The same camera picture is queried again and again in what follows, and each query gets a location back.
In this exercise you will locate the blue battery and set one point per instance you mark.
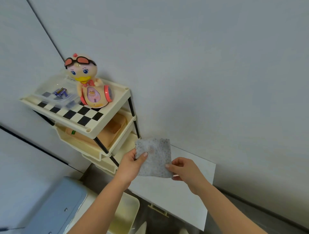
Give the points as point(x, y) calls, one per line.
point(60, 91)

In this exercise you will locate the clear plastic box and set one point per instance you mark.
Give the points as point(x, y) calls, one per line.
point(48, 89)

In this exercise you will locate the white wardrobe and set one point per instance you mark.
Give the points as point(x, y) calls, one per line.
point(24, 84)

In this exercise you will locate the cream box orange lid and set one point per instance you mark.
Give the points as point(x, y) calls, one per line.
point(108, 135)

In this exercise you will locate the white storage bin blue lid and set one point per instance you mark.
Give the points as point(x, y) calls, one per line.
point(58, 207)

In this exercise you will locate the cream plastic waste bin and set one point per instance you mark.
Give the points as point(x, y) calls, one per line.
point(125, 214)

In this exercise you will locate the person's left hand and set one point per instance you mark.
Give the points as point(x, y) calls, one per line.
point(128, 168)

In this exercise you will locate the person's right hand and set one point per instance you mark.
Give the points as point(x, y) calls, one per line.
point(190, 174)

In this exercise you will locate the grey cleaning cloth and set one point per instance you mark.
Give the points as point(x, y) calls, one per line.
point(154, 156)

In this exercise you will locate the white bedside drawer cabinet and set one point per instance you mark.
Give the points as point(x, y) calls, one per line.
point(173, 197)

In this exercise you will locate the person's left forearm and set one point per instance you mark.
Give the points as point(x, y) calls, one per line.
point(99, 209)

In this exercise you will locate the cream tiered storage rack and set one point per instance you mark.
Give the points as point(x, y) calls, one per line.
point(111, 96)

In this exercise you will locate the pink yellow duck toy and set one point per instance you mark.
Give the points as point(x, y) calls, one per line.
point(93, 94)

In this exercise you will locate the person's right forearm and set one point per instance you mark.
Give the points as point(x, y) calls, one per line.
point(227, 209)

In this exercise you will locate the beige shoe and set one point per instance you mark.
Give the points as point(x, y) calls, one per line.
point(184, 231)
point(142, 229)

